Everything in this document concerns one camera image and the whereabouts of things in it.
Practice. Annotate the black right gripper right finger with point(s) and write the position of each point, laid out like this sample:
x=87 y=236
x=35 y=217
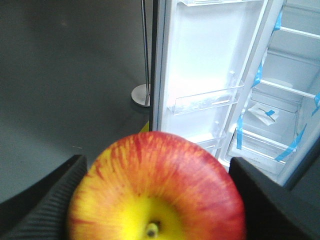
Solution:
x=271 y=211

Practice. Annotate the white open fridge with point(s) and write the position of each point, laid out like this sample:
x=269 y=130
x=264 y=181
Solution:
x=284 y=73

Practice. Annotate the clear lower door bin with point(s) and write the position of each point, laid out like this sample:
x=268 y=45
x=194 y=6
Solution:
x=211 y=139

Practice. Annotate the white paper packet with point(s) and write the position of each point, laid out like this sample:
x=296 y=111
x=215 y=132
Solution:
x=265 y=113

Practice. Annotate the clear middle door bin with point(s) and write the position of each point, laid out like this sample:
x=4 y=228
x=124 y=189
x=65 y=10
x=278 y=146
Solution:
x=225 y=93

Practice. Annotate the red yellow apple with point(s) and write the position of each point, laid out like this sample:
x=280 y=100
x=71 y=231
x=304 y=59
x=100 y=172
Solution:
x=156 y=186

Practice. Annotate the clear door bin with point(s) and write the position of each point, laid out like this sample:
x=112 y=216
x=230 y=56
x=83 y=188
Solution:
x=225 y=93
x=211 y=139

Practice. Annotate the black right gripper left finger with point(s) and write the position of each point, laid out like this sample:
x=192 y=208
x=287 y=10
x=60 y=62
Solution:
x=40 y=211

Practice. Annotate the fridge door with bins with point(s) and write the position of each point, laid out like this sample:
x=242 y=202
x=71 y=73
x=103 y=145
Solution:
x=195 y=44

